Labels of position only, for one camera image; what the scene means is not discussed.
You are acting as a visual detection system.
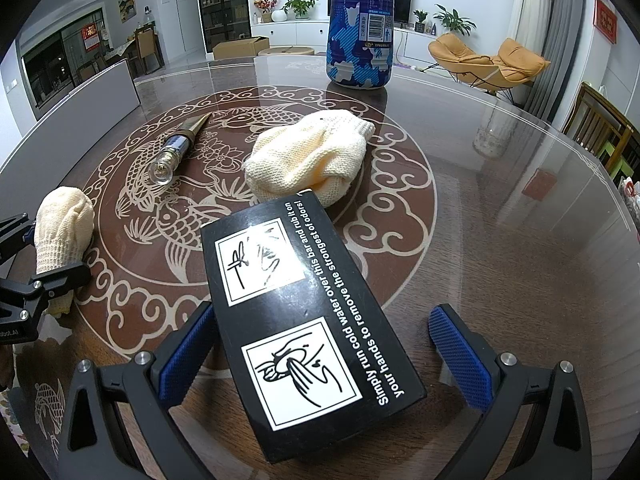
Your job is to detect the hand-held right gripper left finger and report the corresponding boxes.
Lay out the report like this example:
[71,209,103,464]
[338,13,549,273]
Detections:
[60,301,219,480]

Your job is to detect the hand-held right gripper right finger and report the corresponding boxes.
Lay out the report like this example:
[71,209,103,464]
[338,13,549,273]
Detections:
[428,304,593,480]

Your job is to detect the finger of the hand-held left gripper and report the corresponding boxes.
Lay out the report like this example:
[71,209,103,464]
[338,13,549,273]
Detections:
[29,261,93,307]
[0,213,36,262]

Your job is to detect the cream knitted glove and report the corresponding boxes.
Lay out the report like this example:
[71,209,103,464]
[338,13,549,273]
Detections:
[243,109,376,209]
[34,186,96,317]

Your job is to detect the black box with white pictures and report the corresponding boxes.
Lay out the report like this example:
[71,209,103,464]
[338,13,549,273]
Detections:
[200,189,429,465]

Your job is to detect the white cardboard box container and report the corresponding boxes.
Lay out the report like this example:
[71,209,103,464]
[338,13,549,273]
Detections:
[0,57,141,173]

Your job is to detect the brown tube with clear cap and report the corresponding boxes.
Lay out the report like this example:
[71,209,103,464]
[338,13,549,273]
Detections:
[152,112,214,186]

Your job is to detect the dark window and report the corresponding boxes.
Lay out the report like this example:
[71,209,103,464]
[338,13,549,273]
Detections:
[22,25,109,112]

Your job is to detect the dark wooden dining chair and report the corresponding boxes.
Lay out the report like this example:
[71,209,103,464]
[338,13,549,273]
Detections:
[75,55,117,82]

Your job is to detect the dining table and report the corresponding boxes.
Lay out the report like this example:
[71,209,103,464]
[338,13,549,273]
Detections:
[102,40,138,63]

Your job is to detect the tan backed dining chair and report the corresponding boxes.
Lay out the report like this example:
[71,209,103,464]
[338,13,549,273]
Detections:
[134,27,164,74]

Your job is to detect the pile of small packets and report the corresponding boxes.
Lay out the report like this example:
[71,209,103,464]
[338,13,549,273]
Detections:
[619,174,640,212]

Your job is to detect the white door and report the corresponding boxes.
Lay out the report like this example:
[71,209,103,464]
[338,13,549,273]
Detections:
[172,0,206,62]

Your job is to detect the brown cardboard box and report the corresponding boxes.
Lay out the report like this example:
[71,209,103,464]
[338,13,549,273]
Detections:
[212,35,271,60]

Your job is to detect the yellow lounge chair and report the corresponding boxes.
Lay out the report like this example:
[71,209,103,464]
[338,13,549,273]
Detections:
[428,32,502,94]
[492,37,552,95]

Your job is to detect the dark glass display cabinet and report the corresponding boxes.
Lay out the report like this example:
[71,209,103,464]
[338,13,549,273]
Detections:
[194,0,251,47]

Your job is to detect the round beige floor cushion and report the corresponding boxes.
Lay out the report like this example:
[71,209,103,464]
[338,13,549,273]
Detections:
[258,45,315,57]

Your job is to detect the grey curtain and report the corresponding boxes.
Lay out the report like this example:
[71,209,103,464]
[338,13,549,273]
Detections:
[521,0,587,122]

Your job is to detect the white television cabinet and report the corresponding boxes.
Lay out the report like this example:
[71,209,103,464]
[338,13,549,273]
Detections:
[250,18,453,69]

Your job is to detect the leafy potted plant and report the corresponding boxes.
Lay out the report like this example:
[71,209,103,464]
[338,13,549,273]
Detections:
[432,4,477,37]

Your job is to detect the red flower bouquet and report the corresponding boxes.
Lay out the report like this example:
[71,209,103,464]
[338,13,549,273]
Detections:
[252,0,281,24]

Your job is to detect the large blue patterned bottle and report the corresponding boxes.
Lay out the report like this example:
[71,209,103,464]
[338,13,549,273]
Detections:
[325,0,397,91]

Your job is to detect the black flat television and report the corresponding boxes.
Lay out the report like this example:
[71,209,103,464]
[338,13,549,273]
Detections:
[327,0,414,26]

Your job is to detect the white standing air conditioner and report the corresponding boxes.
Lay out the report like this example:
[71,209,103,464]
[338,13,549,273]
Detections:
[504,0,557,48]

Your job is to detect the green potted plant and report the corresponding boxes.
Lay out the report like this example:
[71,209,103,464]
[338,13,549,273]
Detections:
[281,0,319,20]

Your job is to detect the red wall hanging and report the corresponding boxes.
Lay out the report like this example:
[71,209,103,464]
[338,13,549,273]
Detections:
[593,0,619,45]

